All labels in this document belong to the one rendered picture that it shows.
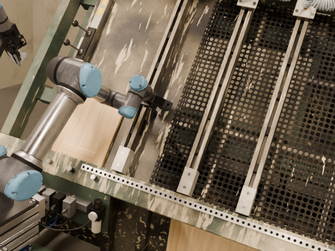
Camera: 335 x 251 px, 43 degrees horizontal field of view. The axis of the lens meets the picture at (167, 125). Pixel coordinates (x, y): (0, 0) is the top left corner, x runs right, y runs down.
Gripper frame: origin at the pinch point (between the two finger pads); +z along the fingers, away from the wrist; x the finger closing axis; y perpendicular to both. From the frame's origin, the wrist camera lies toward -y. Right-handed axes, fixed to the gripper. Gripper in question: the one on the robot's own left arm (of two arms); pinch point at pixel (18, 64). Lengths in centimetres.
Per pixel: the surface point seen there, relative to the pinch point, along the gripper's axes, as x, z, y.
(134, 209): -53, 85, -6
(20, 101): 18.2, 32.8, 0.1
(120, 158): -53, 41, -2
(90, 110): -21.6, 36.1, 13.8
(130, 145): -54, 38, 5
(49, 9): 239, 147, 196
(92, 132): -29, 41, 5
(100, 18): 0, 12, 59
